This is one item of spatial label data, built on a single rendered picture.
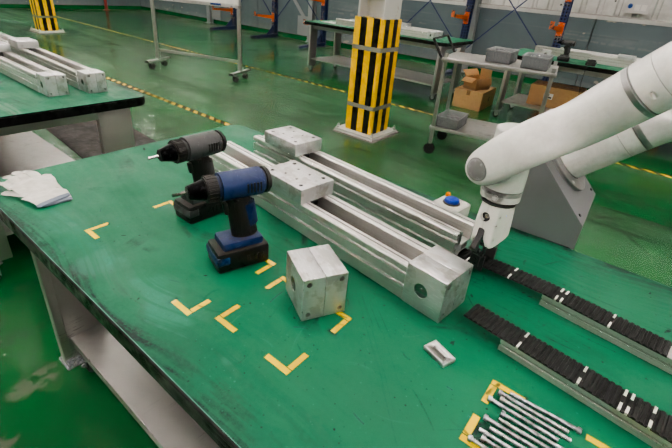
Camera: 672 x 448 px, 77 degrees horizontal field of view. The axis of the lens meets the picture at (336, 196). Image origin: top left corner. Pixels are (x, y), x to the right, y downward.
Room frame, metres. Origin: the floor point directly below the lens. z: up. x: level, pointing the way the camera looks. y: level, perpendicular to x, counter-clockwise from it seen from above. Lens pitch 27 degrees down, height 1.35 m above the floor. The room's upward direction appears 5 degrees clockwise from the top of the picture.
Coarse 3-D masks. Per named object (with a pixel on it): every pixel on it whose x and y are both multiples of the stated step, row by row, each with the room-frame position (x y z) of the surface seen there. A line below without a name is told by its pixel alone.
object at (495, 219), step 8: (488, 200) 0.82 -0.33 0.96; (480, 208) 0.81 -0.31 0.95; (488, 208) 0.80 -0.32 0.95; (496, 208) 0.79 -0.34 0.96; (504, 208) 0.80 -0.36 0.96; (512, 208) 0.83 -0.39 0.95; (480, 216) 0.81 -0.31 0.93; (488, 216) 0.80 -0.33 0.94; (496, 216) 0.79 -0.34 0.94; (504, 216) 0.80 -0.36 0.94; (512, 216) 0.84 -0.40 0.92; (480, 224) 0.80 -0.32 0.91; (488, 224) 0.79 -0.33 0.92; (496, 224) 0.79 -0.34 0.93; (504, 224) 0.81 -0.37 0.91; (472, 232) 0.81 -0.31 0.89; (488, 232) 0.79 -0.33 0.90; (496, 232) 0.79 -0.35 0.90; (504, 232) 0.82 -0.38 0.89; (472, 240) 0.81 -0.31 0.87; (488, 240) 0.78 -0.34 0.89; (496, 240) 0.80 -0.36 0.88; (488, 248) 0.78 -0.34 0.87
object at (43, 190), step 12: (12, 180) 1.02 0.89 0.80; (24, 180) 1.03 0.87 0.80; (36, 180) 1.04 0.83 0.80; (48, 180) 1.05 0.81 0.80; (12, 192) 0.98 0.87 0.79; (24, 192) 0.97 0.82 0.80; (36, 192) 0.98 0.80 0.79; (48, 192) 0.98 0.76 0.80; (60, 192) 0.99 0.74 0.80; (36, 204) 0.92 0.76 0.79; (48, 204) 0.94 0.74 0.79
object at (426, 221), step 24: (264, 144) 1.34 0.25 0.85; (312, 168) 1.17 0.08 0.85; (336, 168) 1.20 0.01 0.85; (336, 192) 1.11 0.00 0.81; (360, 192) 1.04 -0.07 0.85; (384, 192) 1.07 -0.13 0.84; (408, 192) 1.03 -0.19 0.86; (384, 216) 0.99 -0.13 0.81; (408, 216) 0.92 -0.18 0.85; (432, 216) 0.96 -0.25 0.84; (456, 216) 0.92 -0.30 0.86; (432, 240) 0.87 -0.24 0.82; (456, 240) 0.84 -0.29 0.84
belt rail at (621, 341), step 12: (540, 300) 0.72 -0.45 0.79; (552, 300) 0.70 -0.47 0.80; (564, 312) 0.68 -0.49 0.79; (576, 312) 0.67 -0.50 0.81; (588, 324) 0.66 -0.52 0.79; (600, 324) 0.64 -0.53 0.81; (600, 336) 0.63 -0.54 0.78; (612, 336) 0.63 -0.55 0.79; (624, 336) 0.61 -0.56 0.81; (624, 348) 0.61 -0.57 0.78; (636, 348) 0.60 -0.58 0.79; (648, 360) 0.58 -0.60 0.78; (660, 360) 0.57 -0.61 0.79
